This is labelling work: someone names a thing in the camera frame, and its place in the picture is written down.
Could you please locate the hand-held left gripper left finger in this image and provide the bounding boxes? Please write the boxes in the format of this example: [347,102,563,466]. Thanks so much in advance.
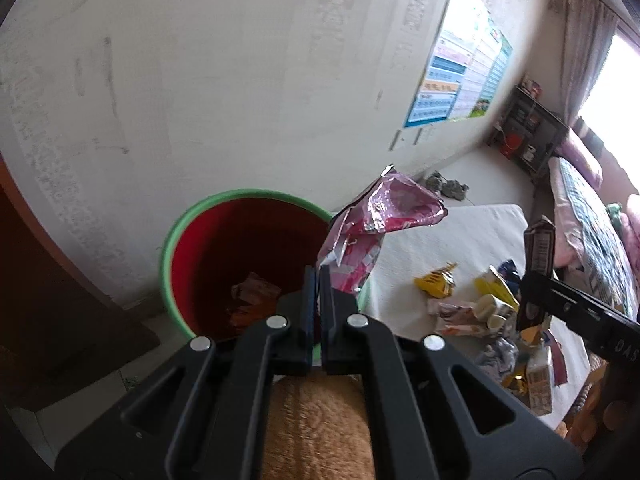
[55,266,321,480]

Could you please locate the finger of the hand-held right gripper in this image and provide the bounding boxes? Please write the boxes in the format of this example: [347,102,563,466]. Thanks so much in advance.
[519,271,608,346]

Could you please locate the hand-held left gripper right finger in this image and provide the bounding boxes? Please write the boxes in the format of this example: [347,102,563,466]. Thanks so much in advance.
[319,265,586,480]

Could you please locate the brown drink carton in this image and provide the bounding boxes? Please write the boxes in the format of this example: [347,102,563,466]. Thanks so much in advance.
[517,216,557,331]

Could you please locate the red bucket with green rim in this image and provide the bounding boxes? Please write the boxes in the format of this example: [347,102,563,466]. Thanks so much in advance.
[160,189,373,343]

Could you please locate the yellow black snack wrapper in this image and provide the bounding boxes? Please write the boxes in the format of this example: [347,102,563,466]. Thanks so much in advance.
[414,261,458,300]

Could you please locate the pink foil snack wrapper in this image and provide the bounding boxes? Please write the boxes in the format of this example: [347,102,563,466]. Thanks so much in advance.
[316,164,447,295]

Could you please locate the person's right hand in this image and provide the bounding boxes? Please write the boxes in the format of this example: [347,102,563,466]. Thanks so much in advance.
[597,385,640,446]

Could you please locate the dark blue wrapper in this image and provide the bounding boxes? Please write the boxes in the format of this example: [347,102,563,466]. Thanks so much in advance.
[497,259,521,291]

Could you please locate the pile of wrappers in bucket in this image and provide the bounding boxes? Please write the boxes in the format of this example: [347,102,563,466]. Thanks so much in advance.
[227,271,283,333]

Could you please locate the red white packet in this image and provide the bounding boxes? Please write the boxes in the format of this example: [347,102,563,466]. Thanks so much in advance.
[542,330,571,386]

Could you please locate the yellow cardboard box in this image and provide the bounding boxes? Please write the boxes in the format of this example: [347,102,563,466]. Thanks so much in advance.
[474,266,521,311]

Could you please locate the bed with patterned blanket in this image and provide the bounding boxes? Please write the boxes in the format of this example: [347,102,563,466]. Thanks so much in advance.
[557,157,640,316]

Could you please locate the crumpled grey wrapper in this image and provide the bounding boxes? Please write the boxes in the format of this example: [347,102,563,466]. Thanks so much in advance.
[475,337,521,383]

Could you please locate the pink bed sheet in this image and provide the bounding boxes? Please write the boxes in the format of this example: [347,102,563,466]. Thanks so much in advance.
[547,157,583,266]

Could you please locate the yellow foil wrapper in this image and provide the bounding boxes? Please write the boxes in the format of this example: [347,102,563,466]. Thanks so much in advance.
[502,365,532,396]

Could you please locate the pink floral duvet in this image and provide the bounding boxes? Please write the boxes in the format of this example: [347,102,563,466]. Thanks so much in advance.
[617,207,640,266]

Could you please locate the red white pouch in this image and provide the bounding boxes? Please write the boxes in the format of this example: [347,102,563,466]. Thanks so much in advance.
[427,300,488,337]

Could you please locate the pink pillow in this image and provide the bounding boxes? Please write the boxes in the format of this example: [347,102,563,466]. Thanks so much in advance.
[560,127,603,186]

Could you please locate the dark metal shelf rack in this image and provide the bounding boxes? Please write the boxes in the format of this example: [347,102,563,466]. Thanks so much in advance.
[487,85,570,183]

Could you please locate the window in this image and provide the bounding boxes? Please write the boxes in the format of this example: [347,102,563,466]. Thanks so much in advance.
[577,35,640,151]

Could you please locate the pink patterned curtain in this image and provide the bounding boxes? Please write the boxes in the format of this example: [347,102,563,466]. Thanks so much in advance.
[562,0,621,126]

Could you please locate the dark brown wooden cabinet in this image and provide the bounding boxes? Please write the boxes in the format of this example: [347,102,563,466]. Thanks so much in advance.
[0,157,162,411]

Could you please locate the green bordered wall poster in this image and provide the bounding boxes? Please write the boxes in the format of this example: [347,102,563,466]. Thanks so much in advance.
[469,25,514,120]

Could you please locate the white grid wall poster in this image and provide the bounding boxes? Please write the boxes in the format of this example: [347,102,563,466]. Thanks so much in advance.
[447,2,503,122]

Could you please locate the blue bordered wall poster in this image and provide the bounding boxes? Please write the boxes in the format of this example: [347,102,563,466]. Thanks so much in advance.
[404,0,476,129]

